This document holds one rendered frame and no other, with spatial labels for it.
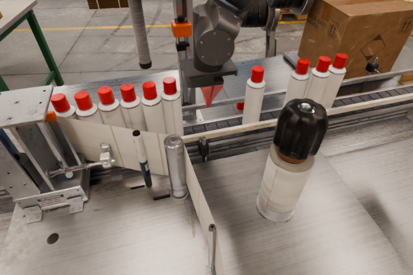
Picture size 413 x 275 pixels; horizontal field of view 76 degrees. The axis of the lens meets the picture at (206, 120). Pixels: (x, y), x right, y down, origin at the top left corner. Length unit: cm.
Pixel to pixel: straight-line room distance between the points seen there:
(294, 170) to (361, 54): 77
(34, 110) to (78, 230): 28
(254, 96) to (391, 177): 45
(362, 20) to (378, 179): 54
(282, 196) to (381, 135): 56
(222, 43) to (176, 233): 42
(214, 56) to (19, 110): 37
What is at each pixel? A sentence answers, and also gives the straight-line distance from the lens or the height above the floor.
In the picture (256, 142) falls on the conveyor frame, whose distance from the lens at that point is 84.
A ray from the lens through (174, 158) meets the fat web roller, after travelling 55.
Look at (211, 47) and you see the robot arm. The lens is 40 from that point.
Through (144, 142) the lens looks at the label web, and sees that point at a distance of 60.
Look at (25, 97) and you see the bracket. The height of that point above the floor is 114.
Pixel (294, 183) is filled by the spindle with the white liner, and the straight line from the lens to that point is 54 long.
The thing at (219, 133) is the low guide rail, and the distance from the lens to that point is 77.
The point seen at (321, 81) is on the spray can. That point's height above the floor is 103.
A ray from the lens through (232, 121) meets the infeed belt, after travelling 85.
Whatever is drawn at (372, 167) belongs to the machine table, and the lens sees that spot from 93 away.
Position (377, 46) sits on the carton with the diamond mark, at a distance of 123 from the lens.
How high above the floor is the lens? 145
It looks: 42 degrees down
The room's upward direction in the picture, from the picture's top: straight up
